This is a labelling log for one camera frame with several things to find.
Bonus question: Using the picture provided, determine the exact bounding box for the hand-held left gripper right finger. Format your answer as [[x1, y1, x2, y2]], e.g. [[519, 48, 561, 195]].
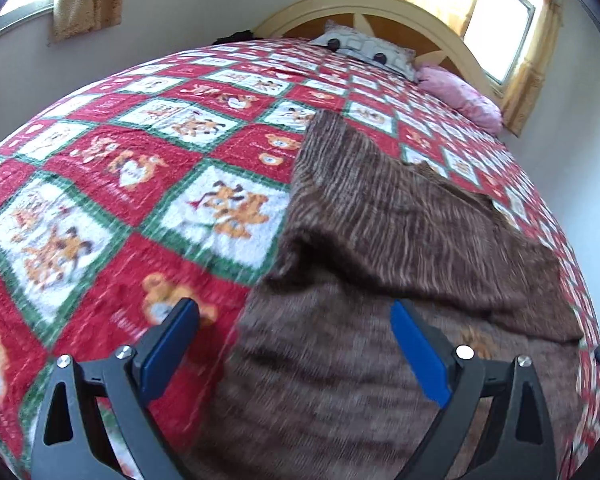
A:
[[390, 300, 561, 480]]

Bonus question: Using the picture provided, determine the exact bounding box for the pink pillow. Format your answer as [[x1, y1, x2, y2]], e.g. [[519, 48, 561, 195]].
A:
[[415, 64, 503, 135]]

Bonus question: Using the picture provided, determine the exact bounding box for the red green printed blanket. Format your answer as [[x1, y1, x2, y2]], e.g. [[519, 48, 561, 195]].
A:
[[0, 35, 600, 480]]

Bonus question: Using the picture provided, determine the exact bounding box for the dark object beside bed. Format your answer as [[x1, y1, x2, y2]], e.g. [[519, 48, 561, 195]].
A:
[[214, 29, 255, 46]]

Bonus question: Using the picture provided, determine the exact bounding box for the brown knit sweater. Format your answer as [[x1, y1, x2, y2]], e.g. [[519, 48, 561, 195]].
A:
[[180, 110, 586, 480]]

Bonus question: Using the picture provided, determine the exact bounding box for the cream wooden headboard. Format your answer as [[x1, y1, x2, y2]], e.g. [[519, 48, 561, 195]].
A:
[[255, 0, 496, 98]]

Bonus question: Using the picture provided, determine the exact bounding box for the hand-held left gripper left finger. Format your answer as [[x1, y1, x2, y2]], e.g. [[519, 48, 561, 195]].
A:
[[30, 298, 201, 480]]

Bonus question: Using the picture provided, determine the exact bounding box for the grey patterned pillow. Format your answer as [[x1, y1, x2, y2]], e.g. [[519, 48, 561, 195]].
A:
[[307, 20, 417, 81]]

